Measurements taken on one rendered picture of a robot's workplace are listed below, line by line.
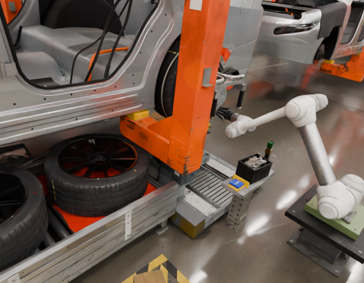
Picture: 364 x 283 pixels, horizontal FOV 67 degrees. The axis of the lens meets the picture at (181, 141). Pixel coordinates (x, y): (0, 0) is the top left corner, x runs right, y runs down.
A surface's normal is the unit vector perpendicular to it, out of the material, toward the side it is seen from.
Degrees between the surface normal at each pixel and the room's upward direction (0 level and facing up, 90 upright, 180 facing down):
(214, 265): 0
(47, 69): 55
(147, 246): 0
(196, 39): 90
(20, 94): 92
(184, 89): 90
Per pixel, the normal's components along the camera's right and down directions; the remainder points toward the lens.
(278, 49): -0.43, 0.66
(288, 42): -0.25, 0.46
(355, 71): -0.69, 0.28
